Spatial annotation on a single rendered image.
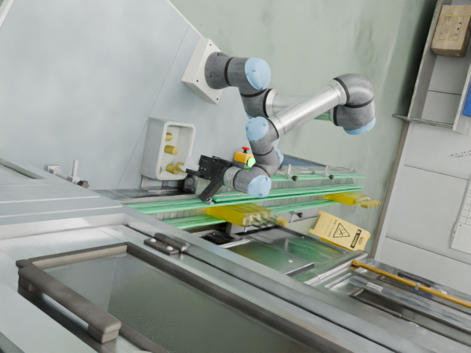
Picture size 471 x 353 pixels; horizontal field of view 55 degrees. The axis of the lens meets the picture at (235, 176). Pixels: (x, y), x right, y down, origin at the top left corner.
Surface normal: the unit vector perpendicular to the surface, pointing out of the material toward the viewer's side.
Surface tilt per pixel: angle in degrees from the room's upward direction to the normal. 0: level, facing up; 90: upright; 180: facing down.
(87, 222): 0
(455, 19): 88
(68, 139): 0
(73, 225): 0
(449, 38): 87
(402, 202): 90
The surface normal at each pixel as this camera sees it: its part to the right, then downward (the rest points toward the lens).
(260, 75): 0.79, 0.09
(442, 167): -0.57, 0.01
